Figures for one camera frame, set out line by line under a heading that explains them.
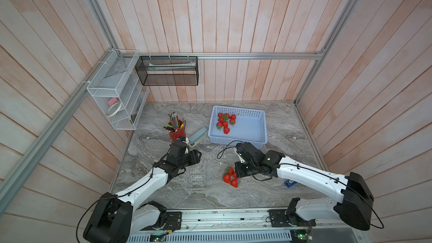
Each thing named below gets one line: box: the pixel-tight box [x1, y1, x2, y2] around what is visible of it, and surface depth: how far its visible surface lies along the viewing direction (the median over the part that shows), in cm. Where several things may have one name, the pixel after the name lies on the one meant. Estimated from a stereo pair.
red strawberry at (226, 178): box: [223, 174, 231, 184], surface depth 85 cm
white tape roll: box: [106, 101, 123, 117], surface depth 81 cm
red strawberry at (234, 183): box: [230, 178, 238, 188], surface depth 83 cm
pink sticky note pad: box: [108, 97, 120, 106], surface depth 84 cm
